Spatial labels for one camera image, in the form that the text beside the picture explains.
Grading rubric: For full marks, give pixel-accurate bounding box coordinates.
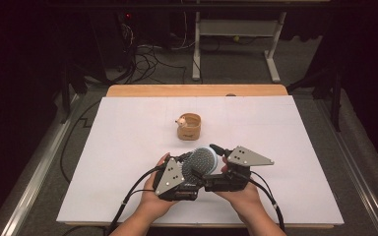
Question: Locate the white table mat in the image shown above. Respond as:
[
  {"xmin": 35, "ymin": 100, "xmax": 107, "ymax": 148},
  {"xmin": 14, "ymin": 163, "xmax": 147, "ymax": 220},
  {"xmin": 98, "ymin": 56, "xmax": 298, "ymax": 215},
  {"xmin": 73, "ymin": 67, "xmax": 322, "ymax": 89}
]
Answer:
[{"xmin": 56, "ymin": 95, "xmax": 345, "ymax": 226}]

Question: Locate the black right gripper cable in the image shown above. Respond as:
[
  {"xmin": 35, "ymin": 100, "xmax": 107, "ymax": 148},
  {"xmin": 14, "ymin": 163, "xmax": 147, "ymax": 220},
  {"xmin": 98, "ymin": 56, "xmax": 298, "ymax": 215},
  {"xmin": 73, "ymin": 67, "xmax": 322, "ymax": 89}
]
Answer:
[{"xmin": 249, "ymin": 170, "xmax": 286, "ymax": 232}]

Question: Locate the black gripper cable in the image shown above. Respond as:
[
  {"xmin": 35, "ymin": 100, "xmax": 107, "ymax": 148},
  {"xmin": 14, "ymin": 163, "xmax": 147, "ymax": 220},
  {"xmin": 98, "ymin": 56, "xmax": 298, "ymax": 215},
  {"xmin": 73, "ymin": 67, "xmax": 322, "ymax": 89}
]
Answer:
[
  {"xmin": 106, "ymin": 164, "xmax": 165, "ymax": 236},
  {"xmin": 249, "ymin": 170, "xmax": 286, "ymax": 232}
]

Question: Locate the metal floor rail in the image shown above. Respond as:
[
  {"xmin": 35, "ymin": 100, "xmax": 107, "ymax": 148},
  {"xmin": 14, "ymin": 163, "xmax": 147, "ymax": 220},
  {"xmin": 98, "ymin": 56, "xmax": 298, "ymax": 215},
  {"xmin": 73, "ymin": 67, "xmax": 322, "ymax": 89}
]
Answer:
[
  {"xmin": 314, "ymin": 97, "xmax": 378, "ymax": 236},
  {"xmin": 0, "ymin": 92, "xmax": 82, "ymax": 236}
]

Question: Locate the white metal table frame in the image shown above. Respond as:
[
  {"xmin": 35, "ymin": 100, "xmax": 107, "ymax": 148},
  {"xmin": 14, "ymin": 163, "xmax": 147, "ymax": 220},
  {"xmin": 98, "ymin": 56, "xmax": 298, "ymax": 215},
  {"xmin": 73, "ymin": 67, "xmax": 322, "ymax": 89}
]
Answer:
[{"xmin": 191, "ymin": 11, "xmax": 287, "ymax": 84}]

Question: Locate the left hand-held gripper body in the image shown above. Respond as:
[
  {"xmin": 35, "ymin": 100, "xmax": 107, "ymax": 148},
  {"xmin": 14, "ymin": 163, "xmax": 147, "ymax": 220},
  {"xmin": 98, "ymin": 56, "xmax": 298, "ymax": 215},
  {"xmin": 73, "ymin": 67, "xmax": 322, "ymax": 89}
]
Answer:
[{"xmin": 153, "ymin": 157, "xmax": 205, "ymax": 202}]

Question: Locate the person's left hand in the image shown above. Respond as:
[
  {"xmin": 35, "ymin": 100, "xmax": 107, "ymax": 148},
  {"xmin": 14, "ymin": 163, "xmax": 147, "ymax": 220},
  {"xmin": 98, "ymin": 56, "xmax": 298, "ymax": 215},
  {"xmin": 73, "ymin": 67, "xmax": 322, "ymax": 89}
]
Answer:
[{"xmin": 140, "ymin": 152, "xmax": 179, "ymax": 214}]

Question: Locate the light blue hairbrush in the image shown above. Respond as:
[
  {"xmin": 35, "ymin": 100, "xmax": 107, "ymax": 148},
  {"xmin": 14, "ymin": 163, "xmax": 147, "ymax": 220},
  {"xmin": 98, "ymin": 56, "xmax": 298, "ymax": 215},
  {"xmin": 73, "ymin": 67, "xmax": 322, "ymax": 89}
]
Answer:
[{"xmin": 180, "ymin": 146, "xmax": 219, "ymax": 185}]

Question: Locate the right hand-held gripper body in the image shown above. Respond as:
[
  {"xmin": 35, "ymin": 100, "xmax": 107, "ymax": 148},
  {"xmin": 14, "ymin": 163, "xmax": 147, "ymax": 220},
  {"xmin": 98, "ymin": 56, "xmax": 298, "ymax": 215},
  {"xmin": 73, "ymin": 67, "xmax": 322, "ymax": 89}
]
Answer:
[{"xmin": 204, "ymin": 146, "xmax": 275, "ymax": 193}]

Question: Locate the wooden cup with animal figure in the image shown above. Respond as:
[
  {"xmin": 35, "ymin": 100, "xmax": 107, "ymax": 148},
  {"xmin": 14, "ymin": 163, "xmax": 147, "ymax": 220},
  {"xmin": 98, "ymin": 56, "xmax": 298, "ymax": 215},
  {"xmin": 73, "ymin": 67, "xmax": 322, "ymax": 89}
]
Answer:
[{"xmin": 174, "ymin": 112, "xmax": 202, "ymax": 142}]

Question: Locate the black floor cable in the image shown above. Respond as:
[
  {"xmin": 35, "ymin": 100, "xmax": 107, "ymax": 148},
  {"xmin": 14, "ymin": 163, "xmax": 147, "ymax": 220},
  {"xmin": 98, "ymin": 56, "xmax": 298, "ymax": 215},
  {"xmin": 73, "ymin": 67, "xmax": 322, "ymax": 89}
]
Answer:
[{"xmin": 59, "ymin": 97, "xmax": 103, "ymax": 185}]

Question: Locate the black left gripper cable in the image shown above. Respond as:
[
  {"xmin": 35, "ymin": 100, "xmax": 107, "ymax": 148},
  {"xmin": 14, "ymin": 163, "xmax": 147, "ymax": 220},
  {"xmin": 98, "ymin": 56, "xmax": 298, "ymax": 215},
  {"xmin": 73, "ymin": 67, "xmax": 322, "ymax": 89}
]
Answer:
[{"xmin": 106, "ymin": 164, "xmax": 165, "ymax": 236}]

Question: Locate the wooden table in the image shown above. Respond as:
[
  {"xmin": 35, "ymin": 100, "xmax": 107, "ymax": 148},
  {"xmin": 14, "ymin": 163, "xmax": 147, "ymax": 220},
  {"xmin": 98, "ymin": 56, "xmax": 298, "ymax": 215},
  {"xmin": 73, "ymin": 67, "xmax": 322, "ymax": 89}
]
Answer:
[{"xmin": 63, "ymin": 84, "xmax": 336, "ymax": 230}]

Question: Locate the tangle of black floor cables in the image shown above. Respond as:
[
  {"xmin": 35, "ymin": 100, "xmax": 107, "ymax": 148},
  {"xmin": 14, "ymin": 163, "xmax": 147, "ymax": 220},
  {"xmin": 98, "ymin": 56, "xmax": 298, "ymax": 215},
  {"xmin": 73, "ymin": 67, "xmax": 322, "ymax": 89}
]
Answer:
[{"xmin": 111, "ymin": 23, "xmax": 198, "ymax": 86}]

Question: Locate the black metal stand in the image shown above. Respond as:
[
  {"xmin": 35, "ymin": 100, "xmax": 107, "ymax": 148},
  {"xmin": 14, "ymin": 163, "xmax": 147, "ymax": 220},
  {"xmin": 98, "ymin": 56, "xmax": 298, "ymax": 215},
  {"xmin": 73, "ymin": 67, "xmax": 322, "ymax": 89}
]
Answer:
[
  {"xmin": 57, "ymin": 62, "xmax": 109, "ymax": 125},
  {"xmin": 286, "ymin": 62, "xmax": 344, "ymax": 133}
]

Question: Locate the black computer tower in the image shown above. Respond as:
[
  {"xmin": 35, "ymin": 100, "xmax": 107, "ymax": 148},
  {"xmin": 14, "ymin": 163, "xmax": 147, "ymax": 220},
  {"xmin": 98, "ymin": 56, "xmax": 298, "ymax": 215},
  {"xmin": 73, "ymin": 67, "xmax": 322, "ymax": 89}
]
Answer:
[{"xmin": 88, "ymin": 9, "xmax": 139, "ymax": 83}]

